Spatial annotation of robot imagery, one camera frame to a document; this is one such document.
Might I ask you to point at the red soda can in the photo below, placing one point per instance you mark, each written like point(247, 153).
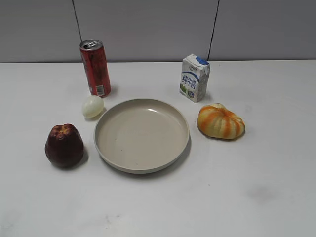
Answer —
point(95, 64)

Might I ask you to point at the white blue milk carton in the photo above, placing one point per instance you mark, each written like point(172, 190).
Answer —
point(194, 77)

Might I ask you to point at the white egg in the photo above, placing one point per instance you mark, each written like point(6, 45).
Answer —
point(92, 106)

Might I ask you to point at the beige round plate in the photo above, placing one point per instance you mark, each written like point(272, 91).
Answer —
point(142, 136)

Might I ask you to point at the dark red apple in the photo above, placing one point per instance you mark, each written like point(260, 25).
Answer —
point(64, 146)

